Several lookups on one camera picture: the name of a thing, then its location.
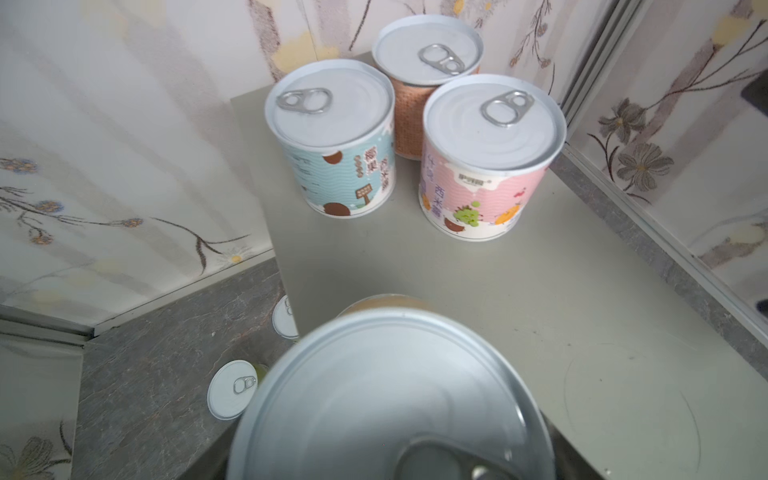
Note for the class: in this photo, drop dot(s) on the teal labelled can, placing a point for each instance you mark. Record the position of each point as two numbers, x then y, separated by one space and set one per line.
334 120

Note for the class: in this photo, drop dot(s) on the pink labelled can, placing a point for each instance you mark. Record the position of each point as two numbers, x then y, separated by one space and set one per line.
488 142

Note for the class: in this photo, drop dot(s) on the yellow labelled can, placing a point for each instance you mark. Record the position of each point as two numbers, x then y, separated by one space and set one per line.
392 390

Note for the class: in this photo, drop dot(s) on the orange labelled can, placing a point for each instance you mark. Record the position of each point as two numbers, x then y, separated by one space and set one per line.
419 54

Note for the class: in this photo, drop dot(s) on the green labelled can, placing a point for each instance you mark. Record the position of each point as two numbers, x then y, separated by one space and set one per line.
232 388

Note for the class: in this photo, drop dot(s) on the rear can beside cabinet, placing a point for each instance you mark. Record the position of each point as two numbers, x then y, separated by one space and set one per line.
283 321

